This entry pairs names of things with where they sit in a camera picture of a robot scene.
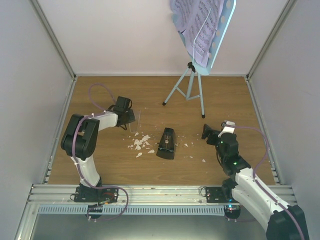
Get white paint patch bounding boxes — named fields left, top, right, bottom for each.
left=127, top=132, right=156, bottom=158

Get light blue music stand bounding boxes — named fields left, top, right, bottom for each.
left=162, top=0, right=237, bottom=118

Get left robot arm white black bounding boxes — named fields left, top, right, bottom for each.
left=60, top=96, right=135, bottom=204

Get purple cable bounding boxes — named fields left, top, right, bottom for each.
left=72, top=83, right=130, bottom=223
left=224, top=122, right=307, bottom=240

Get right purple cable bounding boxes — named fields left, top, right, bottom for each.
left=224, top=122, right=307, bottom=240

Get black metronome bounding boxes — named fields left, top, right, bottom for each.
left=156, top=127, right=177, bottom=160

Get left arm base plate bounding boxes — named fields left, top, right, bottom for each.
left=69, top=185, right=119, bottom=204

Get clear plastic metronome cover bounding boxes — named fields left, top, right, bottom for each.
left=129, top=109, right=141, bottom=133

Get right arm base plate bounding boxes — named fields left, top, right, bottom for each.
left=199, top=185, right=239, bottom=205

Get sheet music pages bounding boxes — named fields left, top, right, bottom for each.
left=170, top=0, right=224, bottom=68

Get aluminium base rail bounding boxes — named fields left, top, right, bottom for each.
left=27, top=184, right=298, bottom=205

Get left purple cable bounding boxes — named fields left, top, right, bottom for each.
left=72, top=83, right=130, bottom=223

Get grey slotted cable duct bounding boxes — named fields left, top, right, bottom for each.
left=38, top=204, right=225, bottom=216

